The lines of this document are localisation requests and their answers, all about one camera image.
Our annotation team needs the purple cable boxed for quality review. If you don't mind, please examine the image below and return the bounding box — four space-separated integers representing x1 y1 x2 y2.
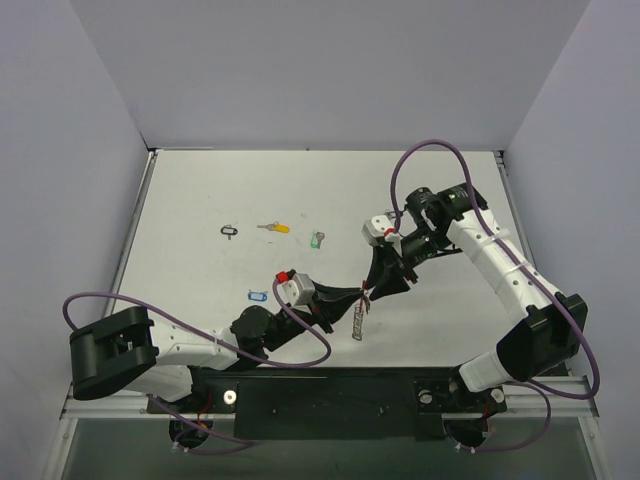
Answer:
389 138 601 455
62 279 332 455

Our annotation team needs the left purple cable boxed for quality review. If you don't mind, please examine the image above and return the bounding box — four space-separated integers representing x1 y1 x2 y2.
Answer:
62 279 332 455

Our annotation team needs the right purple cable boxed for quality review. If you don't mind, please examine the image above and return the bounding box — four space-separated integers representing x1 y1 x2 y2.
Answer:
389 138 601 455

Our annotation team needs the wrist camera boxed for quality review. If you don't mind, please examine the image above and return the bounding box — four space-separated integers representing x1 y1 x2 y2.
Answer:
275 270 316 306
362 215 401 248

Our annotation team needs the key with green tag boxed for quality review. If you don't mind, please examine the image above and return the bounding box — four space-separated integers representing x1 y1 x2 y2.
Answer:
310 231 325 249

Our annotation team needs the key with yellow tag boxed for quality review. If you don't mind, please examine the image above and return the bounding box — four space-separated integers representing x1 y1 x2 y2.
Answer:
258 222 290 234

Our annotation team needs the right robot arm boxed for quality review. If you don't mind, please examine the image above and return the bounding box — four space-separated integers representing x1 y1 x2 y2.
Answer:
362 183 588 409

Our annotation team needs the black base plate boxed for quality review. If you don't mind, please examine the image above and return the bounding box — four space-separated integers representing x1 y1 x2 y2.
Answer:
161 367 506 446

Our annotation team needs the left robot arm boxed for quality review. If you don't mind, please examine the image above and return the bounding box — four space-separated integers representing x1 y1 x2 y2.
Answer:
69 276 362 412

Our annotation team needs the key with black outlined tag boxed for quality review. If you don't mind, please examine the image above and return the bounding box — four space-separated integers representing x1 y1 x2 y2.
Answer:
220 225 238 239

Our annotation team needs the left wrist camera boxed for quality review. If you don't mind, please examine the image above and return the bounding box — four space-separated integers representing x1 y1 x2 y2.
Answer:
275 270 316 306

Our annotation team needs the aluminium front rail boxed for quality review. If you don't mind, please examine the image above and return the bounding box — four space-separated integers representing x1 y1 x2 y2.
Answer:
60 376 600 420

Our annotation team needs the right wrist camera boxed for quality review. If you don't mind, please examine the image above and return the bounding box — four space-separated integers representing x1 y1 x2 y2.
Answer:
362 215 401 248

